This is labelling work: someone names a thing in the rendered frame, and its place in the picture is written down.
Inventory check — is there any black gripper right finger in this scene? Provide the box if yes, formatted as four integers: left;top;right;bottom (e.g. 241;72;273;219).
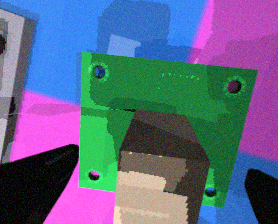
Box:
245;168;278;224

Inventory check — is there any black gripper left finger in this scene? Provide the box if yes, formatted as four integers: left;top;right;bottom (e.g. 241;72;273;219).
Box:
0;144;79;224

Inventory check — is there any green plate with corner holes and square handle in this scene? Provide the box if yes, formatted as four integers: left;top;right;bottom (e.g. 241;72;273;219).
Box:
79;52;259;224

